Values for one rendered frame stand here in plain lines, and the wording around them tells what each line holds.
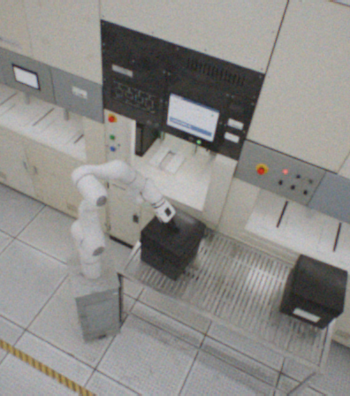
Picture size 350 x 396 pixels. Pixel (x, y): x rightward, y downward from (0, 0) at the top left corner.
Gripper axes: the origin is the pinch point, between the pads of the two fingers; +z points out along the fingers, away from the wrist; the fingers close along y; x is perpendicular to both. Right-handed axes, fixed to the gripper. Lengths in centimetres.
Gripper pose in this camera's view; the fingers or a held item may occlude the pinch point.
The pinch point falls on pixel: (172, 224)
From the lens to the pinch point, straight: 226.7
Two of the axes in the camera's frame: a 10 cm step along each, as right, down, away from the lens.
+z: 5.2, 7.9, 3.3
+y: 5.5, -6.0, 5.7
